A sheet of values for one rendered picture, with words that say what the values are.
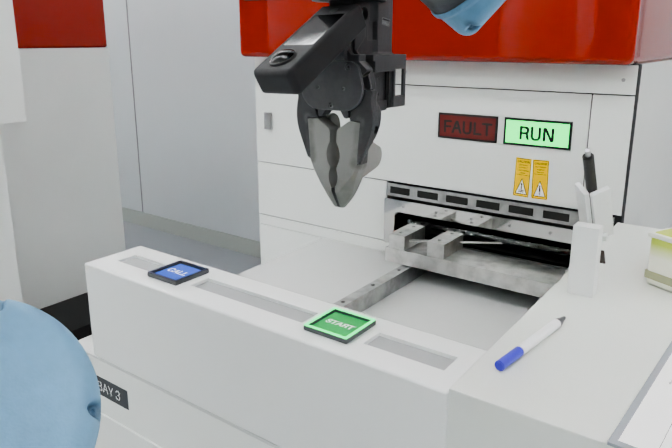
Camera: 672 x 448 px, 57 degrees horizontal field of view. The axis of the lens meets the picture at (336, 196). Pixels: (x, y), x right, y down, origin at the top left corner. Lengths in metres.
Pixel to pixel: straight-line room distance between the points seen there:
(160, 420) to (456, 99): 0.74
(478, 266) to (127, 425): 0.61
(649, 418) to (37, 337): 0.45
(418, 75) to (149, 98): 3.16
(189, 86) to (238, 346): 3.27
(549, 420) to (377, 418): 0.17
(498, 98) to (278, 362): 0.67
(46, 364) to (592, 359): 0.48
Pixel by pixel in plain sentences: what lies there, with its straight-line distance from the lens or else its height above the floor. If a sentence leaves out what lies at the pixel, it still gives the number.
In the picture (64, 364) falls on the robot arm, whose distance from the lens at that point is 0.36.
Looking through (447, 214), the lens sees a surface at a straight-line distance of 1.22.
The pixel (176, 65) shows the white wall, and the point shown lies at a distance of 4.00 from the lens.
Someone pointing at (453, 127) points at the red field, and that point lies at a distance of 1.20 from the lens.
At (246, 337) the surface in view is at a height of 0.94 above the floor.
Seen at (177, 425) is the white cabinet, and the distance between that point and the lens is 0.88.
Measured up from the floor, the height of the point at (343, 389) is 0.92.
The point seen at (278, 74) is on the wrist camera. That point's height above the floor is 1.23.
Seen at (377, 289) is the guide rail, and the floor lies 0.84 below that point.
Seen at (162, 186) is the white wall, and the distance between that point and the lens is 4.27.
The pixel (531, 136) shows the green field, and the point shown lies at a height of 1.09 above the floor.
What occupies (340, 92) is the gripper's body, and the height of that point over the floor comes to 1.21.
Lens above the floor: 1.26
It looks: 14 degrees down
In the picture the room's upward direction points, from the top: straight up
